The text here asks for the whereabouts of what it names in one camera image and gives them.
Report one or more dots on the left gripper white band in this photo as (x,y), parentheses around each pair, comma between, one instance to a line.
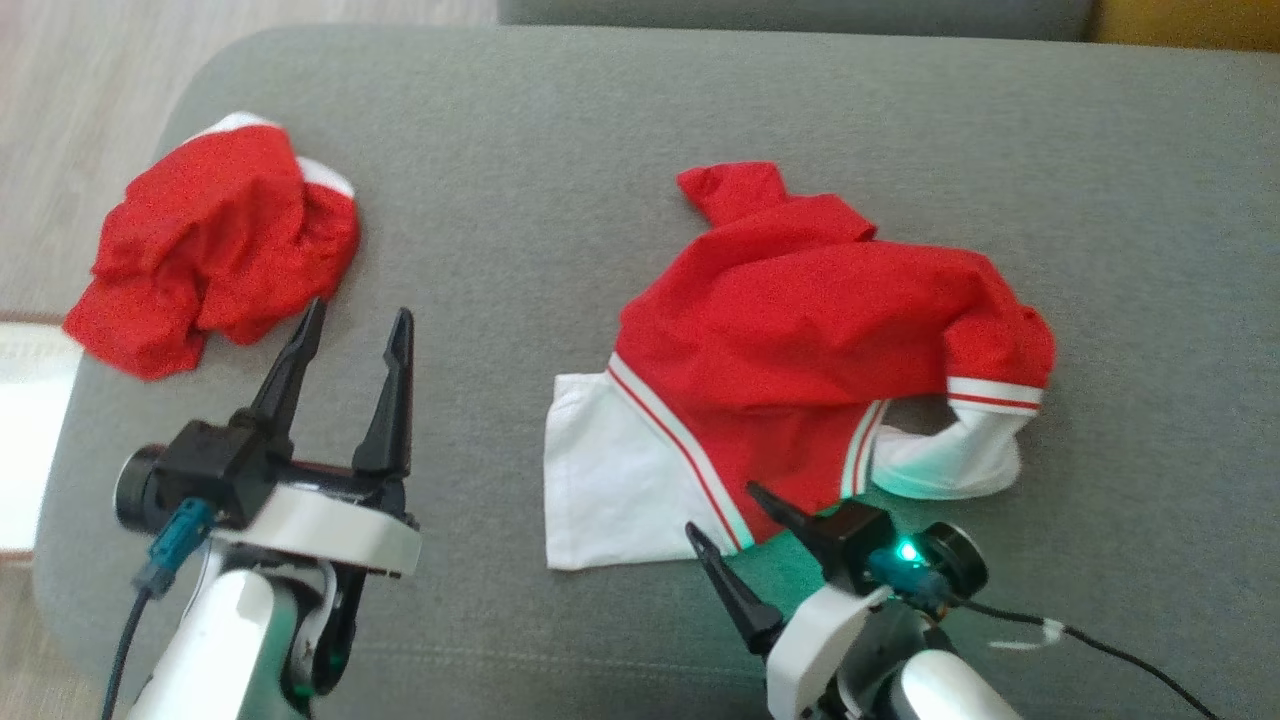
(320,525)

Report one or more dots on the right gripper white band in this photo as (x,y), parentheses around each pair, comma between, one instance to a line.
(810,660)

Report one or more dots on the red shorts with white band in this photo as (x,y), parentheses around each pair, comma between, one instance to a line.
(210,250)

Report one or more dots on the red shirt with white sleeves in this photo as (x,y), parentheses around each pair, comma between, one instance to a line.
(790,320)

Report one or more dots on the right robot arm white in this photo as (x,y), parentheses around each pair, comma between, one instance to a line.
(950,690)

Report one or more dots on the white floor mat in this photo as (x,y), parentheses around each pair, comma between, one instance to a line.
(30,440)

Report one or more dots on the yellow sofa backrest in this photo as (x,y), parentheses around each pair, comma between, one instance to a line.
(1190,22)

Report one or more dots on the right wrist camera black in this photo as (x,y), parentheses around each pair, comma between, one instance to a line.
(860,540)

